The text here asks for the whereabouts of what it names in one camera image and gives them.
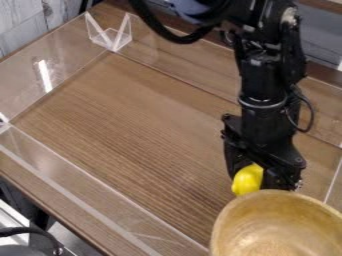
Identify brown wooden bowl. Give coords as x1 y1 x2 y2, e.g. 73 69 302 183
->
209 190 342 256

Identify black cable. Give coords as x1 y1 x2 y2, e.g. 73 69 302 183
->
0 226 64 256

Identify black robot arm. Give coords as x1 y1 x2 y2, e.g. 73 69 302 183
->
128 0 310 191

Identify yellow lemon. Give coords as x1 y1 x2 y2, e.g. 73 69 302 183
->
231 164 263 196

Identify clear acrylic corner bracket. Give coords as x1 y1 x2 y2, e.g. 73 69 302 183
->
84 12 132 53

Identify clear acrylic tray wall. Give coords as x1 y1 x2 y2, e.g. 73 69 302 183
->
0 4 342 256

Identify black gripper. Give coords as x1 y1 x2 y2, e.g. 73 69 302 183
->
220 114 307 191

